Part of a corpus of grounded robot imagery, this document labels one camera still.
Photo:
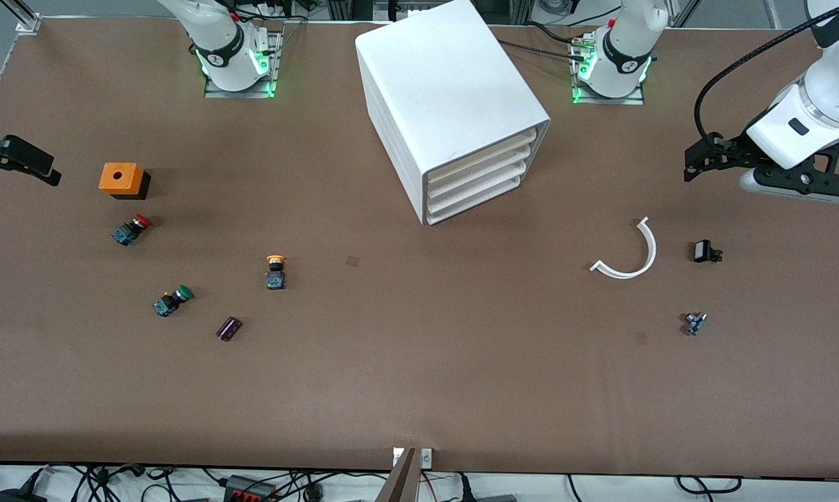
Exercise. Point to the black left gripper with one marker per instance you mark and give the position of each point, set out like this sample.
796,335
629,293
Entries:
732,153

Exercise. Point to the white plastic drawer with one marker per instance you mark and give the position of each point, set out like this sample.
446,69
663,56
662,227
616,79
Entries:
482,172
475,201
482,186
482,157

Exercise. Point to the orange push button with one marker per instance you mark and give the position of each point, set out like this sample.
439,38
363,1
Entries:
275,275

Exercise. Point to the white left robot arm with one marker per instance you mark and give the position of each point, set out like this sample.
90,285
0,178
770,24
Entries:
830,97

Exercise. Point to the red push button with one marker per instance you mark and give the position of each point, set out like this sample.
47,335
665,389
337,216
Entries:
128,231

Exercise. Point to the green push button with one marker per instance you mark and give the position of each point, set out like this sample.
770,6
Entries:
172,301

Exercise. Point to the white drawer cabinet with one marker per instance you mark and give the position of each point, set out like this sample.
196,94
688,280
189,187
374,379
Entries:
440,84

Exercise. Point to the white curved plastic piece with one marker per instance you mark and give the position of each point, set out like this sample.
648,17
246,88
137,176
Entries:
642,263

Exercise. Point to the small blue electronic component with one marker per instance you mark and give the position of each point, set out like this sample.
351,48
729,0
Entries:
695,324

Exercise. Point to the maroon cylindrical capacitor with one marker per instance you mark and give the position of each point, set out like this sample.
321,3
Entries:
228,329

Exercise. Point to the black power plug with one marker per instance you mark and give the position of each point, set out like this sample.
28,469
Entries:
15,496

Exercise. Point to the black orange power strip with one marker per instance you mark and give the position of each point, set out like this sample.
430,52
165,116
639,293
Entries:
249,489

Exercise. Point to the orange button enclosure box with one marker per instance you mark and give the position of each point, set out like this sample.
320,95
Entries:
120,178

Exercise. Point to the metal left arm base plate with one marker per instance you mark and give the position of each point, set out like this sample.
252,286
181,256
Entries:
607,100

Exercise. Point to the aluminium frame profile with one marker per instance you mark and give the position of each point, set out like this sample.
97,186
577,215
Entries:
26,19

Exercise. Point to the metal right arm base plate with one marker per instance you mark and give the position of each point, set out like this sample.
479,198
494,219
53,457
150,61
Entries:
242,93

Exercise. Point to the small white bracket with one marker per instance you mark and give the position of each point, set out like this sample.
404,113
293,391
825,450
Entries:
397,457
426,457

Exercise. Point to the wooden post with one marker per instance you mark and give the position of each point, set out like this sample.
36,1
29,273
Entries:
400,484

